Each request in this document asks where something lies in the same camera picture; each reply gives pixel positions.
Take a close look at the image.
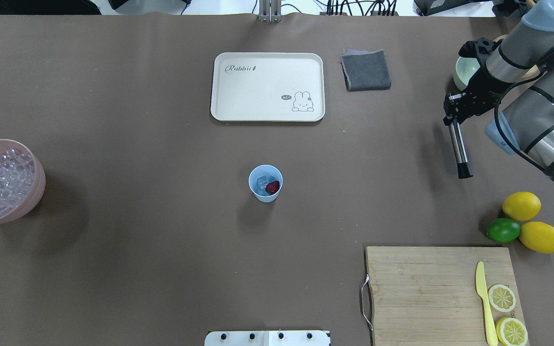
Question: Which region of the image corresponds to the yellow lemon near bowl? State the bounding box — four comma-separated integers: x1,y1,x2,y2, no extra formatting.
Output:
502,191,541,222

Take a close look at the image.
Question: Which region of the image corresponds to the red strawberry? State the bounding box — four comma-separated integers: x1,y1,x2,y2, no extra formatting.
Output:
264,180,281,196

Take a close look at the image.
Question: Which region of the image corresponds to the wooden mug tree stand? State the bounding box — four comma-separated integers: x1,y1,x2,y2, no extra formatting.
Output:
492,0,539,81

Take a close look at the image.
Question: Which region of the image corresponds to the light blue plastic cup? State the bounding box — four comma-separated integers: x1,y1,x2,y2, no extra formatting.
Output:
248,164,283,202

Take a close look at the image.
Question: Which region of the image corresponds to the pink bowl of ice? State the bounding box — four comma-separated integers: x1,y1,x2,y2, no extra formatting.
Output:
0,139,46,223

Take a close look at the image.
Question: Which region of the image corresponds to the yellow plastic knife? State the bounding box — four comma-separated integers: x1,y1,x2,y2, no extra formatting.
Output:
475,261,499,346

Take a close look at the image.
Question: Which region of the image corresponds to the grey folded cloth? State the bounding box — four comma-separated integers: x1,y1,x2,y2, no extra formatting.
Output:
340,49,392,92

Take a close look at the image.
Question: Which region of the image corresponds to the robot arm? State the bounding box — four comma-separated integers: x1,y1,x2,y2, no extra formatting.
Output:
443,0,554,182

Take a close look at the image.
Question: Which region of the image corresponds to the green lime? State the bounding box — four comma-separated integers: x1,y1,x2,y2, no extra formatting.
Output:
486,218,521,243

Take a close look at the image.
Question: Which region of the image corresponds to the lemon half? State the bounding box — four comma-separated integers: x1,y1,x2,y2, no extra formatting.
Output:
495,317,529,346
488,284,517,313

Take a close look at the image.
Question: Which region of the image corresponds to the mint green bowl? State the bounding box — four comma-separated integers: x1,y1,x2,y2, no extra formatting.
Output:
453,57,480,91

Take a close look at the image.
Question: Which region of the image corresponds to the lemon half inner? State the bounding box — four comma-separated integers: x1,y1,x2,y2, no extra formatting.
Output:
488,284,517,313

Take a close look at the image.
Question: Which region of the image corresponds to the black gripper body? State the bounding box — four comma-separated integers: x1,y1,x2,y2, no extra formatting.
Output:
443,67,515,126

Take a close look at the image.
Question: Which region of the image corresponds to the clear ice cube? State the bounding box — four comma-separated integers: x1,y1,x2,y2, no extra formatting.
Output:
255,175,271,196

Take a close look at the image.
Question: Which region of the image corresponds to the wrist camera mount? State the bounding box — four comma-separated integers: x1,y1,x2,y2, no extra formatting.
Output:
458,37,501,66

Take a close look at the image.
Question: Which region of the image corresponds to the lemon half outer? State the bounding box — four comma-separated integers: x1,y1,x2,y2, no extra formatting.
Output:
495,317,529,346

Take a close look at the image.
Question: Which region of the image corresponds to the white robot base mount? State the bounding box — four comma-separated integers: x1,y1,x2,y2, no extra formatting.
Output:
204,329,331,346

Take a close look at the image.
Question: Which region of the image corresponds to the yellow lemon near board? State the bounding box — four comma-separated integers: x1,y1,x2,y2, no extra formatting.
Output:
519,221,554,254

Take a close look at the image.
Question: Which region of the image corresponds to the steel muddler with black tip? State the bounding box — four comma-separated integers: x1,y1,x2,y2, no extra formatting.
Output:
448,120,473,179

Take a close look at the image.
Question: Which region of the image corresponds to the cream rabbit tray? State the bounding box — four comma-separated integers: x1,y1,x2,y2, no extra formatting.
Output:
210,52,326,123

